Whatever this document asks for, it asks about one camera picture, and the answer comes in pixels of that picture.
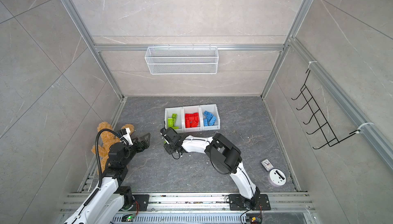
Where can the black wire hook rack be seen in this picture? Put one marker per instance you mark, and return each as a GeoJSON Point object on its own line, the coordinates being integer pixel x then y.
{"type": "Point", "coordinates": [318, 116]}

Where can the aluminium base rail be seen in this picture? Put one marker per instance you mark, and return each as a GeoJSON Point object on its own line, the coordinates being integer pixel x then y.
{"type": "Point", "coordinates": [217, 208]}

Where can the red lego brick front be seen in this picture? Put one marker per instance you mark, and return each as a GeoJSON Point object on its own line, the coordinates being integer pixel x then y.
{"type": "Point", "coordinates": [194, 122]}

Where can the red lego brick long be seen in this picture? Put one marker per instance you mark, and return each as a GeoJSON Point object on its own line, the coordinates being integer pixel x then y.
{"type": "Point", "coordinates": [192, 115]}

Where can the white left storage bin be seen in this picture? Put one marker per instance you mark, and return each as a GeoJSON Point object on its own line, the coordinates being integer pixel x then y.
{"type": "Point", "coordinates": [179, 122]}

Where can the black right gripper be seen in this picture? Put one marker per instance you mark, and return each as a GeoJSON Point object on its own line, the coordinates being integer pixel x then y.
{"type": "Point", "coordinates": [167, 147]}

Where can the white middle storage bin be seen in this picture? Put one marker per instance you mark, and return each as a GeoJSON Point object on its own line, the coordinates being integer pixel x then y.
{"type": "Point", "coordinates": [191, 109]}

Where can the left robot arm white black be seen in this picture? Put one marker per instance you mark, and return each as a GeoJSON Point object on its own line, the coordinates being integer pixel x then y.
{"type": "Point", "coordinates": [109, 196]}

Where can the brown teddy bear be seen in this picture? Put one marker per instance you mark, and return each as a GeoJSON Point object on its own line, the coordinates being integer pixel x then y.
{"type": "Point", "coordinates": [108, 139]}

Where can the white storage bin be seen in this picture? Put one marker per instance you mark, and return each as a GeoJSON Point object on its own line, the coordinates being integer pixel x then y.
{"type": "Point", "coordinates": [179, 122]}
{"type": "Point", "coordinates": [214, 110]}
{"type": "Point", "coordinates": [191, 109]}

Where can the blue lego brick studs up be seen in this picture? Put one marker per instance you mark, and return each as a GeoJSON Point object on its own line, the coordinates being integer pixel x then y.
{"type": "Point", "coordinates": [208, 115]}

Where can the white right storage bin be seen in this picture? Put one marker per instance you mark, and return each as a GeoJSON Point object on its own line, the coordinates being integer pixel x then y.
{"type": "Point", "coordinates": [214, 110]}

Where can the white wire mesh basket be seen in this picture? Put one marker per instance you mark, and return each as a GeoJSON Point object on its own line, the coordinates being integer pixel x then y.
{"type": "Point", "coordinates": [182, 60]}

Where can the red lego brick square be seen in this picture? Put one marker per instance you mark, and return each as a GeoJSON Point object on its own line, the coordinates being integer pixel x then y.
{"type": "Point", "coordinates": [187, 122]}

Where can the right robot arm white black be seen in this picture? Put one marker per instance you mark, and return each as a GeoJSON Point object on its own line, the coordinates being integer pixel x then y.
{"type": "Point", "coordinates": [224, 156]}

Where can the white tape roll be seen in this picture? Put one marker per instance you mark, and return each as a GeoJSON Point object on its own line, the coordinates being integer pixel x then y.
{"type": "Point", "coordinates": [277, 178]}

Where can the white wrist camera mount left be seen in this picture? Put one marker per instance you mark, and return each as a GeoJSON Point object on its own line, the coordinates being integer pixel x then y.
{"type": "Point", "coordinates": [126, 136]}

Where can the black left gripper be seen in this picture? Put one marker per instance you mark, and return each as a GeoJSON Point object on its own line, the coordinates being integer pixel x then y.
{"type": "Point", "coordinates": [144, 144]}

